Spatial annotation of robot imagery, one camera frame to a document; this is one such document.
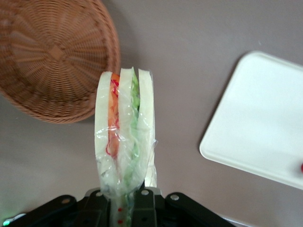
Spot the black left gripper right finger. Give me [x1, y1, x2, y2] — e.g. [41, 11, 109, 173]
[132, 187, 164, 227]

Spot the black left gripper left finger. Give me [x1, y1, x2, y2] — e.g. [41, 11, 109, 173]
[84, 188, 112, 227]

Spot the plastic triangle sandwich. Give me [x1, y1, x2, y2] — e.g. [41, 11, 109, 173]
[94, 66, 159, 227]

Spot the beige plastic tray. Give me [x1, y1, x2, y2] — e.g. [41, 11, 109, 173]
[199, 51, 303, 198]

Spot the round brown wicker basket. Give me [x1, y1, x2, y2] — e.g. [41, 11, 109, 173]
[0, 0, 122, 124]

